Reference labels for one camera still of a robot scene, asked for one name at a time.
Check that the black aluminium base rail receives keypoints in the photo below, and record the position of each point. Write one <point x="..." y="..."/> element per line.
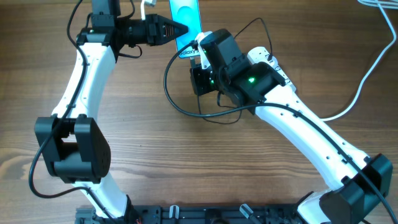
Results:
<point x="282" y="213"/>

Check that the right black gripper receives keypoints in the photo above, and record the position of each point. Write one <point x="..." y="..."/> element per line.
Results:
<point x="201" y="86"/>

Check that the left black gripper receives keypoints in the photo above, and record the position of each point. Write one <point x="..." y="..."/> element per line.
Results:
<point x="155" y="27"/>

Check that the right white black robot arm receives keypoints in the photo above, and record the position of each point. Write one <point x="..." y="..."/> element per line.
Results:
<point x="356" y="183"/>

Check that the white power strip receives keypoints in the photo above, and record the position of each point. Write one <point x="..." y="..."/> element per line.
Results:
<point x="261" y="54"/>

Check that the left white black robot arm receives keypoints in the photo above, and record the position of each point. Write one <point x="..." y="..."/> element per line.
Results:
<point x="70" y="141"/>

